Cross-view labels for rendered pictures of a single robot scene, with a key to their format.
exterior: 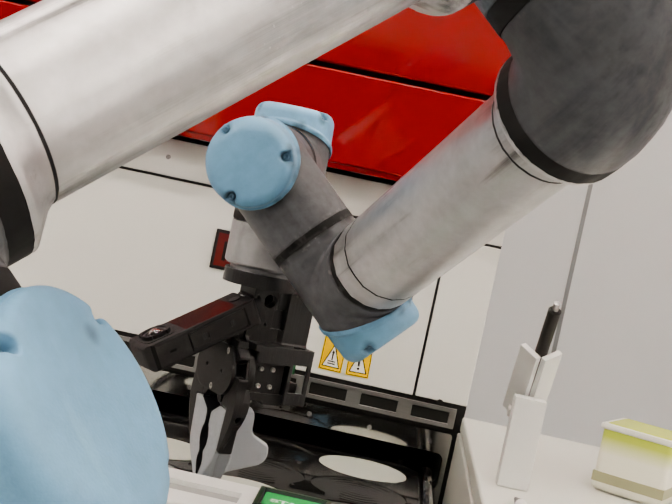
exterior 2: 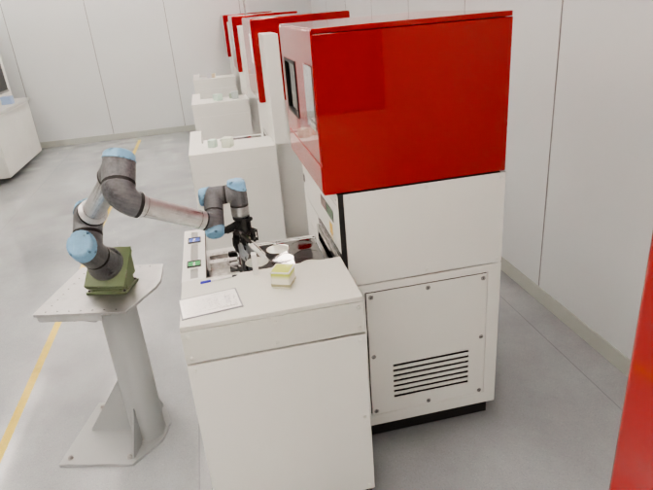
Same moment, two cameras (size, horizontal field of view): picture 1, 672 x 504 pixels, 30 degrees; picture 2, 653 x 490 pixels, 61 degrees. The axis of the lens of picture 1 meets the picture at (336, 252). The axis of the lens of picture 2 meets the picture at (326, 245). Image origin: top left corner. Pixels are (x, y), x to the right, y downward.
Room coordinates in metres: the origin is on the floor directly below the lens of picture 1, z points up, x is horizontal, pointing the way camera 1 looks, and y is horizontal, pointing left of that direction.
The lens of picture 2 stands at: (0.99, -2.15, 1.90)
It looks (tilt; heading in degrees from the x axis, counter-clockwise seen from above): 24 degrees down; 77
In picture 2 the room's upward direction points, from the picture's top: 5 degrees counter-clockwise
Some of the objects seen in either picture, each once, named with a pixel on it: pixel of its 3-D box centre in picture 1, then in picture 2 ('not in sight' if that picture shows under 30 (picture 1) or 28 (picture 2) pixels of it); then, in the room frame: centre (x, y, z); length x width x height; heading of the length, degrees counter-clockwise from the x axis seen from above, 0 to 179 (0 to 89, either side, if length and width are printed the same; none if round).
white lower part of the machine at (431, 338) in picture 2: not in sight; (395, 312); (1.87, 0.20, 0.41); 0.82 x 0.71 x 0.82; 87
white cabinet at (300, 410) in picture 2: not in sight; (273, 367); (1.18, -0.04, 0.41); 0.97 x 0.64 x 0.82; 87
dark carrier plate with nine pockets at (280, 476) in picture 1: (256, 470); (282, 259); (1.29, 0.03, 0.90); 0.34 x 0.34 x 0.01; 87
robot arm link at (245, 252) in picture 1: (266, 250); (240, 210); (1.15, 0.06, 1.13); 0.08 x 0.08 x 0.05
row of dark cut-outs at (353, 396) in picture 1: (277, 380); (328, 236); (1.51, 0.04, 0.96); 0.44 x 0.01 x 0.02; 87
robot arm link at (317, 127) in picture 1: (284, 166); (236, 192); (1.15, 0.06, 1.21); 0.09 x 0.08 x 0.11; 171
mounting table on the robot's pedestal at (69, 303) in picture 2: not in sight; (110, 299); (0.54, 0.23, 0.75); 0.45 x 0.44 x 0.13; 162
